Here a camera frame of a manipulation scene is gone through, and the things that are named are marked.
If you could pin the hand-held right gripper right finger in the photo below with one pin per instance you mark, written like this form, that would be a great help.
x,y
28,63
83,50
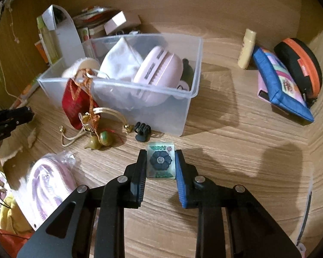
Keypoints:
x,y
181,177

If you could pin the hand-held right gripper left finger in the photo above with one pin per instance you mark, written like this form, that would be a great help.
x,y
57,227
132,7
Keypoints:
x,y
143,172

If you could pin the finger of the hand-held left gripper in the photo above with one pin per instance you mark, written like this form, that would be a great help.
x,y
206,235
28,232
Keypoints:
x,y
14,115

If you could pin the dark flower charm card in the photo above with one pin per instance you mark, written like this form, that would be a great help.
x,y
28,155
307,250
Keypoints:
x,y
161,161

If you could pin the clear plastic storage box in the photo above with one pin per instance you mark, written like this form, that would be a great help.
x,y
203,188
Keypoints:
x,y
150,113

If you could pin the red fabric pouch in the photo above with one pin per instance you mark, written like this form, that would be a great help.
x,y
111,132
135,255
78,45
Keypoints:
x,y
75,104

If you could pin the white roll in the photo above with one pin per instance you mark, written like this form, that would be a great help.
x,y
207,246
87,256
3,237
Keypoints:
x,y
79,68

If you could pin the pale pink plastic case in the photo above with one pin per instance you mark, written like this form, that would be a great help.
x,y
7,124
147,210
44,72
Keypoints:
x,y
158,72

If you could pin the dark green bottle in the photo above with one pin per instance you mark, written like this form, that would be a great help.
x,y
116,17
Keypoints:
x,y
187,71

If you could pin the wooden desktop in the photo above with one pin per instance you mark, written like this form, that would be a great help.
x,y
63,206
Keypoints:
x,y
231,145

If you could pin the black hair claw clip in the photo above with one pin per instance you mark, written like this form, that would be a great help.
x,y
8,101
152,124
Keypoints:
x,y
142,132

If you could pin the orange cream tube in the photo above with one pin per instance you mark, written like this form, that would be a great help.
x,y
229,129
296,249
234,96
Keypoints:
x,y
41,53

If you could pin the yellow green spray bottle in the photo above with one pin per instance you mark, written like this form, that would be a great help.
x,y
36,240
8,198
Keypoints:
x,y
47,43

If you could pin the yellow cloth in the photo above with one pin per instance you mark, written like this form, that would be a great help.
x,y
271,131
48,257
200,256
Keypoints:
x,y
14,215

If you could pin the orange plastic bag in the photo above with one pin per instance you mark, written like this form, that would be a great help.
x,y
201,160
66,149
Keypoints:
x,y
8,243

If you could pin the pink flat case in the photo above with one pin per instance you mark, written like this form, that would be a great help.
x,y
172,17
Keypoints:
x,y
262,86

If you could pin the stack of books and packets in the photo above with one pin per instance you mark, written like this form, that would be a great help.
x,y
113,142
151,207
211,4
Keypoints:
x,y
94,21

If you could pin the blue printed pencil case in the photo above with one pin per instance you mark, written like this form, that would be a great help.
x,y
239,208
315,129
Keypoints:
x,y
281,86

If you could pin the small white box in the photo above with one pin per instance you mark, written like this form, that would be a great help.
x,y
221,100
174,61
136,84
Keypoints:
x,y
115,21

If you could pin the cream yellow small bottle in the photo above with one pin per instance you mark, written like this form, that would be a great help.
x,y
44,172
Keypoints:
x,y
246,49

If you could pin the black orange round case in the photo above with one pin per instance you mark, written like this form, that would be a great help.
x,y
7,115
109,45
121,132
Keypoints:
x,y
301,64

